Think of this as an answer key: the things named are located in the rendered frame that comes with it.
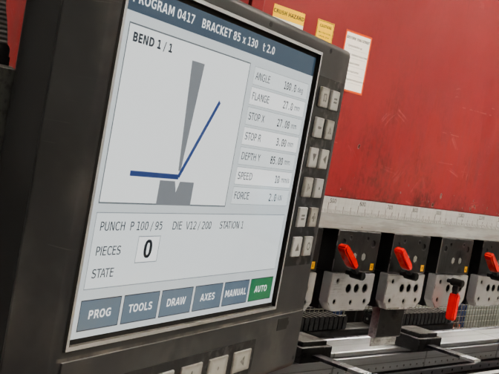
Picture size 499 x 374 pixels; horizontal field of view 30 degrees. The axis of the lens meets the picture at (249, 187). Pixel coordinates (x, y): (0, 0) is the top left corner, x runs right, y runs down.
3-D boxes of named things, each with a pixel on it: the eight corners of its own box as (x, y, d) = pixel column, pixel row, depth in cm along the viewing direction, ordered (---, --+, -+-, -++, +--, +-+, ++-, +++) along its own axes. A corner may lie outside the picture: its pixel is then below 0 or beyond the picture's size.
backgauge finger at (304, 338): (350, 384, 208) (355, 362, 207) (264, 351, 225) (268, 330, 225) (380, 380, 217) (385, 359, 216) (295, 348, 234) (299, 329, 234)
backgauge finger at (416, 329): (465, 368, 247) (468, 350, 247) (385, 341, 264) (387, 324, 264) (486, 366, 256) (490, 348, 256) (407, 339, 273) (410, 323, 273)
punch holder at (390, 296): (382, 309, 198) (396, 234, 197) (350, 300, 204) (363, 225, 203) (419, 308, 209) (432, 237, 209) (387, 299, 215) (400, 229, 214)
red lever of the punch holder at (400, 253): (406, 247, 194) (419, 277, 200) (390, 243, 196) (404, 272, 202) (402, 253, 193) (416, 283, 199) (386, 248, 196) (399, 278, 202)
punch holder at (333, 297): (325, 312, 183) (340, 229, 182) (292, 300, 189) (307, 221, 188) (368, 310, 194) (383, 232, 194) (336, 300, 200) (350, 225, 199)
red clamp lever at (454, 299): (454, 321, 214) (461, 280, 213) (438, 317, 217) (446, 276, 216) (457, 321, 215) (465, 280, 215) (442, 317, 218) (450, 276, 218)
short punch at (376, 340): (373, 347, 205) (381, 305, 204) (365, 344, 206) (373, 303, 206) (397, 345, 212) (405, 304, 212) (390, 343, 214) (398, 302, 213)
